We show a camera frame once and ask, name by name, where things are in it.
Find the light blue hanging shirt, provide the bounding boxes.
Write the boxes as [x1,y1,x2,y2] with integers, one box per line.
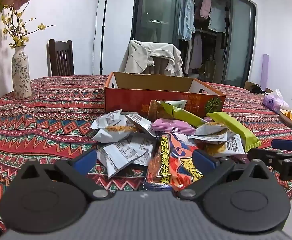
[178,0,195,42]

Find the brown cardboard box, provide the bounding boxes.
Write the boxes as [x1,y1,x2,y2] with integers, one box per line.
[244,81,274,95]

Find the dark wooden chair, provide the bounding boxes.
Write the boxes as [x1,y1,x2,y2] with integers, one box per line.
[47,39,75,77]

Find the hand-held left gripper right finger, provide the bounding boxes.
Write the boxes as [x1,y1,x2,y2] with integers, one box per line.
[177,149,273,202]

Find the thin black cable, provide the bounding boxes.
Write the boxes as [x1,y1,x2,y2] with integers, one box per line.
[93,0,99,75]

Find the wooden chair under jacket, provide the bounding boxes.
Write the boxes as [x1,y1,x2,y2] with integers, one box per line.
[146,55,173,76]

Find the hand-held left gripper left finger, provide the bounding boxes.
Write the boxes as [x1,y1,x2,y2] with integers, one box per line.
[18,149,114,202]

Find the red patterned tablecloth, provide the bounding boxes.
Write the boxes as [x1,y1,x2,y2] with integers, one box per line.
[0,74,292,233]

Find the beige jacket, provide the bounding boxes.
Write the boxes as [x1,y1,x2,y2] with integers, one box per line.
[119,40,184,77]

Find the pale pink long garment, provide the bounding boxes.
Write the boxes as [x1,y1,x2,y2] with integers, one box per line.
[188,34,203,73]

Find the pink hanging garment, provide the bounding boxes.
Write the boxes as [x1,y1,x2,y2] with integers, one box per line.
[198,0,213,20]

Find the purple rolled mat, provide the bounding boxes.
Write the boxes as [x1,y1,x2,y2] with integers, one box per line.
[260,54,270,90]

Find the floral ceramic vase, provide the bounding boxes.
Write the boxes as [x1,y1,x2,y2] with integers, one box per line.
[12,46,32,99]

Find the white packet with gold edge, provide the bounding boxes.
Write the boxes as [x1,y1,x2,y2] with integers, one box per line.
[190,122,235,144]

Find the white crisp snack packet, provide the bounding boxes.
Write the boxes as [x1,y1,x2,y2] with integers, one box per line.
[90,109,126,130]
[203,134,245,158]
[92,126,139,143]

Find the black light stand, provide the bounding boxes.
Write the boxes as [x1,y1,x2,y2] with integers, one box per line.
[99,0,116,75]

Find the yellow flower branches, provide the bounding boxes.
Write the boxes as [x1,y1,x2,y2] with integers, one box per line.
[1,5,56,48]

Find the red orange spicy snack packet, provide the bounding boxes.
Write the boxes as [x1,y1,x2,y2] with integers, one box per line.
[145,131,204,193]

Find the hanging clothes rack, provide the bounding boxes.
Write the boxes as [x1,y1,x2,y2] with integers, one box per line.
[131,0,258,88]

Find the orange cardboard box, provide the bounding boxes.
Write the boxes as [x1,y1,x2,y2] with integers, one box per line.
[104,72,227,119]

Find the white packet with orange crisps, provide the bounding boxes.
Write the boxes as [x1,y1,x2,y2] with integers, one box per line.
[147,100,188,122]

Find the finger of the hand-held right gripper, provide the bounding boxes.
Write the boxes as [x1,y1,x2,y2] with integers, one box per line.
[271,138,292,153]
[247,148,290,167]

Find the white hanging garment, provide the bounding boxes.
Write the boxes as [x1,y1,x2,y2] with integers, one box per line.
[208,5,228,33]

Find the pink snack packet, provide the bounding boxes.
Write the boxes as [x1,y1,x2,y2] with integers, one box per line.
[151,119,196,135]

